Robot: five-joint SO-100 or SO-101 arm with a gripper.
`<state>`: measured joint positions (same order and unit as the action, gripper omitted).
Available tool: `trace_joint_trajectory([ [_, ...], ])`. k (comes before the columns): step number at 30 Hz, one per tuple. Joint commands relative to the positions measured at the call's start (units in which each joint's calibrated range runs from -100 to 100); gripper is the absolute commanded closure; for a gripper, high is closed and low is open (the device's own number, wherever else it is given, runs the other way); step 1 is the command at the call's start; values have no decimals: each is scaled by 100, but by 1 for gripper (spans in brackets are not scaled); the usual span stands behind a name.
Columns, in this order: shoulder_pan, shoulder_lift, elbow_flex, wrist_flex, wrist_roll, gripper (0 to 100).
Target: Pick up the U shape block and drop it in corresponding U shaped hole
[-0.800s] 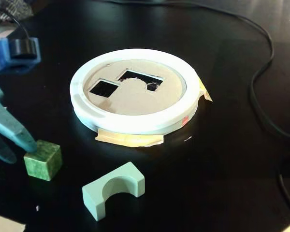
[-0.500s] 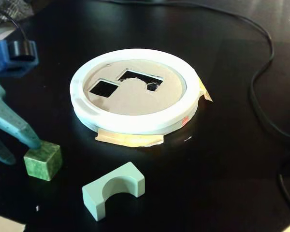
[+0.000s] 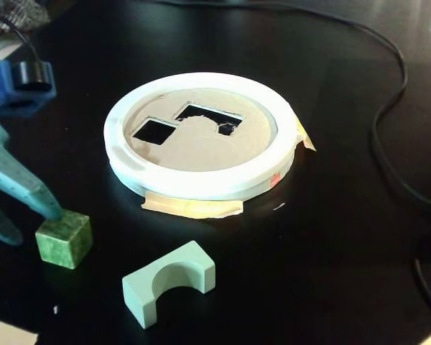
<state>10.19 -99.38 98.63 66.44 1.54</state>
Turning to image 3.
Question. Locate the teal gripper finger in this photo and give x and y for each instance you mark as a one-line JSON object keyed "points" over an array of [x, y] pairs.
{"points": [[1, 223], [18, 172]]}

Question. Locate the light green U-shaped block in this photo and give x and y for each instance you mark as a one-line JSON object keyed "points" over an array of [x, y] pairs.
{"points": [[140, 298]]}

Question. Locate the dark green cube block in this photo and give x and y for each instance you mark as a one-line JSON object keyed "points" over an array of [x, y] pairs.
{"points": [[62, 244]]}

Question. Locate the plaid fabric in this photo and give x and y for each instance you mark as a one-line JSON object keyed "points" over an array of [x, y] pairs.
{"points": [[18, 14]]}

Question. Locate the long beige masking tape strip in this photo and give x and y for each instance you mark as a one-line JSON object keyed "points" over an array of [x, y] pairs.
{"points": [[194, 208]]}

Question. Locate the short beige masking tape strip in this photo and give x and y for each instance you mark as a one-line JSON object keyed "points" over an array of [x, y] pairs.
{"points": [[307, 138]]}

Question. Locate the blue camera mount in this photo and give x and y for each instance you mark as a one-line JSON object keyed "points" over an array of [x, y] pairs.
{"points": [[0, 86]]}

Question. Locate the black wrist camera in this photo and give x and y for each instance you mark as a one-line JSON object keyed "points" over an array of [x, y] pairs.
{"points": [[28, 75]]}

